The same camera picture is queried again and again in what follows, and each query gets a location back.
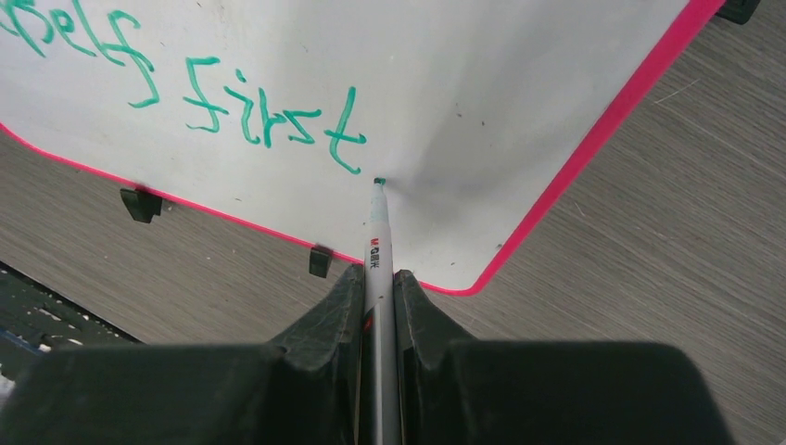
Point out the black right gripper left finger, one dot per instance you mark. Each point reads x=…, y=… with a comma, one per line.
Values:
x=297, y=388

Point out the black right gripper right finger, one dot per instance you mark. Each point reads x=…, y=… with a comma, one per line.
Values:
x=458, y=389

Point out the green whiteboard marker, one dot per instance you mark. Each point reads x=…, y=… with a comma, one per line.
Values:
x=379, y=421

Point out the red-framed whiteboard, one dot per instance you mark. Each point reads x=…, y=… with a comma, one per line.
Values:
x=280, y=114

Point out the whiteboard metal wire stand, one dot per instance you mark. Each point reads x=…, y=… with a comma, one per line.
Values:
x=143, y=206

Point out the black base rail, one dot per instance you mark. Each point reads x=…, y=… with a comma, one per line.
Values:
x=36, y=319

